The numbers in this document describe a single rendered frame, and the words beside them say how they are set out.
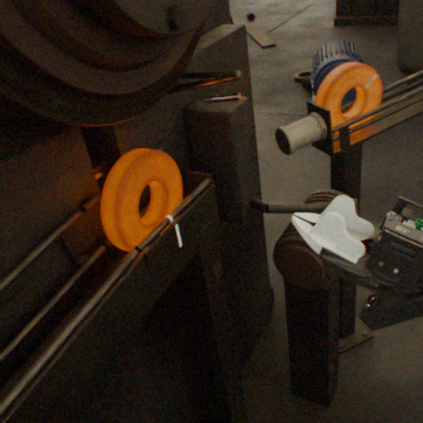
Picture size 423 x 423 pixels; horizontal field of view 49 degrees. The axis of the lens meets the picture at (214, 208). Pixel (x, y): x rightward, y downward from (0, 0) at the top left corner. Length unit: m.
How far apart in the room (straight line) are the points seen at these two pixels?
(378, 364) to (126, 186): 0.96
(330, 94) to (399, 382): 0.77
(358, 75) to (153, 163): 0.52
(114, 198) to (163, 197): 0.11
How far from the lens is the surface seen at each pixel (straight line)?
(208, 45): 0.92
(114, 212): 0.63
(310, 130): 0.97
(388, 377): 1.37
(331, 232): 0.54
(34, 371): 0.57
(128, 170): 0.63
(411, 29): 3.33
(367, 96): 1.06
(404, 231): 0.52
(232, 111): 0.79
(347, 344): 1.41
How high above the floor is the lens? 1.08
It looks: 33 degrees down
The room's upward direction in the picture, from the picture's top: 9 degrees counter-clockwise
